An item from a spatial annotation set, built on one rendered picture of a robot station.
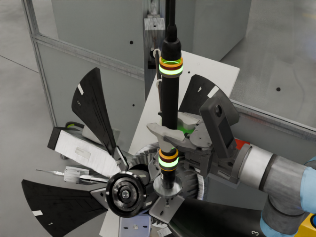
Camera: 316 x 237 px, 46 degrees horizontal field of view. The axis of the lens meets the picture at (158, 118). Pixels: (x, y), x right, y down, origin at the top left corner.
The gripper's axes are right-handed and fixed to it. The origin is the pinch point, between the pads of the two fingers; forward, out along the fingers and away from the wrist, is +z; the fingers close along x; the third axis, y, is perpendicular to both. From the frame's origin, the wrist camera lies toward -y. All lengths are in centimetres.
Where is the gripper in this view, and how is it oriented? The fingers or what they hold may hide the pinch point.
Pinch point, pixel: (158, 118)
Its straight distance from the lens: 78.8
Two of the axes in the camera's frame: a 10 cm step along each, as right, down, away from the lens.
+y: -0.1, 7.5, 6.6
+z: -8.5, -3.5, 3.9
